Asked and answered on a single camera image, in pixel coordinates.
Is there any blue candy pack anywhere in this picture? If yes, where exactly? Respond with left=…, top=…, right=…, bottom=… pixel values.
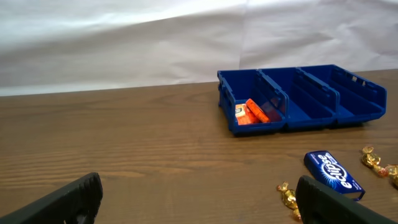
left=303, top=150, right=366, bottom=202

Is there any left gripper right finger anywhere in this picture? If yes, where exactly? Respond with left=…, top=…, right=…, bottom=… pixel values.
left=295, top=175, right=396, bottom=224

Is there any gold wrapped candy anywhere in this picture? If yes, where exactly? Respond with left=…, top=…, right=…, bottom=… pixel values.
left=360, top=146, right=389, bottom=178
left=384, top=164, right=398, bottom=187
left=276, top=181, right=302, bottom=222

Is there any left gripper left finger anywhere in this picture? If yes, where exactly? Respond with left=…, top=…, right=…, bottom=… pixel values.
left=0, top=172, right=104, bottom=224

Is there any blue tray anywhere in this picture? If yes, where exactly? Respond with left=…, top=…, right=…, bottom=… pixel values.
left=216, top=64, right=388, bottom=137

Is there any orange candy box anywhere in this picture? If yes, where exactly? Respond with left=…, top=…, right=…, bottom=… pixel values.
left=235, top=104, right=261, bottom=126
left=245, top=98, right=271, bottom=124

